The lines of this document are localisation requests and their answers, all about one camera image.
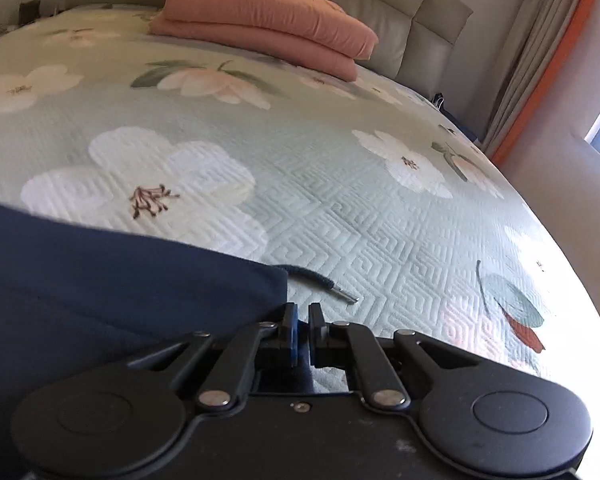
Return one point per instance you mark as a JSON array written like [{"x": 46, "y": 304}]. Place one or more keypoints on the dark blue bag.
[{"x": 452, "y": 115}]

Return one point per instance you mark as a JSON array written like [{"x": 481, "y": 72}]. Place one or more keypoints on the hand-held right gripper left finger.
[{"x": 293, "y": 332}]

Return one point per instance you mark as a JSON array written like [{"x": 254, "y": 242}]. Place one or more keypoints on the dark box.
[{"x": 30, "y": 12}]

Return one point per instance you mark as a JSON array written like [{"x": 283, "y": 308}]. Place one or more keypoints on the floral green bedspread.
[{"x": 355, "y": 185}]

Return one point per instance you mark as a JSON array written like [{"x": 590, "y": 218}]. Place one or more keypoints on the navy blue striped hoodie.
[{"x": 105, "y": 285}]

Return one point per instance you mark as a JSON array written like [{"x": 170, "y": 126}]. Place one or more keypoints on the beige padded bed headboard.
[{"x": 420, "y": 25}]

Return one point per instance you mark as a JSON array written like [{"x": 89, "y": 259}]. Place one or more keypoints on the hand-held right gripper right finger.
[{"x": 316, "y": 330}]

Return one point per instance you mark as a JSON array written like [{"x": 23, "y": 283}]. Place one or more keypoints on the folded pink blanket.
[{"x": 260, "y": 15}]

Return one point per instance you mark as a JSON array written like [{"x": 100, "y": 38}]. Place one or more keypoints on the orange curtain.
[{"x": 550, "y": 75}]

